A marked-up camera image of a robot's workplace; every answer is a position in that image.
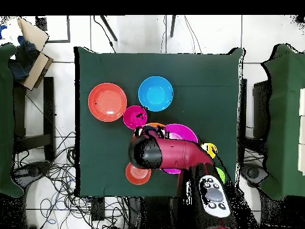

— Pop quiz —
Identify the grey pedestal foot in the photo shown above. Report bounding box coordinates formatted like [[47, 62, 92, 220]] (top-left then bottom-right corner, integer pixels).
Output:
[[239, 163, 270, 188]]

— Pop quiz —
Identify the yellow cup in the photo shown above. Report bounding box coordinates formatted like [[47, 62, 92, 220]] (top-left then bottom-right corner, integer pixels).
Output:
[[200, 143, 218, 159]]

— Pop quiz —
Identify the cardboard box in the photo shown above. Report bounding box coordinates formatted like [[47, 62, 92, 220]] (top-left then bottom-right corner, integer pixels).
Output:
[[9, 17, 54, 92]]

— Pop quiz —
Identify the blue bowl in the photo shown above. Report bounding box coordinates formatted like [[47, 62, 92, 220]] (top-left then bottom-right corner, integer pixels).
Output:
[[138, 76, 174, 112]]

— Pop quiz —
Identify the green bowl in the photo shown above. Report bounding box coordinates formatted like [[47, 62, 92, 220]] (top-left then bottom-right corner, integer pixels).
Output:
[[215, 166, 226, 184]]

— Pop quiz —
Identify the dark blue cloth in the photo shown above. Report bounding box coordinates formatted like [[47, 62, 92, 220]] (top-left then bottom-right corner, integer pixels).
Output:
[[8, 35, 40, 82]]

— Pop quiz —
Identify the dark green side cloth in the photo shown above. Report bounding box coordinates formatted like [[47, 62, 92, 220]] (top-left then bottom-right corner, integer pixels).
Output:
[[260, 43, 305, 201], [0, 43, 24, 199]]

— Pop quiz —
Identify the large orange bowl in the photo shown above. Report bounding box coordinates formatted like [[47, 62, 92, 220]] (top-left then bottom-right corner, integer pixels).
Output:
[[144, 122, 166, 129]]

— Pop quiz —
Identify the large magenta bowl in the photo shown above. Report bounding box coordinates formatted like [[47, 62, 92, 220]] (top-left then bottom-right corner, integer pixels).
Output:
[[161, 123, 199, 175]]

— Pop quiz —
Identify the dark green tablecloth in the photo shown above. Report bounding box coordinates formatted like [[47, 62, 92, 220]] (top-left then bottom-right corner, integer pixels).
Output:
[[74, 46, 244, 199]]

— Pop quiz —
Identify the small red-orange bowl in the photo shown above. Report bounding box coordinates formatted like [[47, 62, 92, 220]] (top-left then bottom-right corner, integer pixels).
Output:
[[125, 162, 152, 186]]

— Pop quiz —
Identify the black tripod leg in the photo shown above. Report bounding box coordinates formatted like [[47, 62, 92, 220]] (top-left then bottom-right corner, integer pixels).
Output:
[[99, 15, 119, 42], [169, 15, 178, 38]]

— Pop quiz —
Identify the black stool frame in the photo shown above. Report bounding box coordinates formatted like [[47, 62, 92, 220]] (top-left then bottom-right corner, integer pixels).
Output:
[[13, 76, 56, 162]]

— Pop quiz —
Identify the small crimson bowl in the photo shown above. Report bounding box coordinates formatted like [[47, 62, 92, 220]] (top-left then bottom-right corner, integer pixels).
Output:
[[123, 105, 148, 130]]

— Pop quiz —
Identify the wide red-orange bowl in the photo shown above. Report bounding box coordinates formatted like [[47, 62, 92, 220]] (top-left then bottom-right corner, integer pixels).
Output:
[[88, 82, 127, 123]]

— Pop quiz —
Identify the black cabinet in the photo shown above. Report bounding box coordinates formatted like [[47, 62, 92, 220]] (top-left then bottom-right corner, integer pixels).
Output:
[[252, 80, 271, 139]]

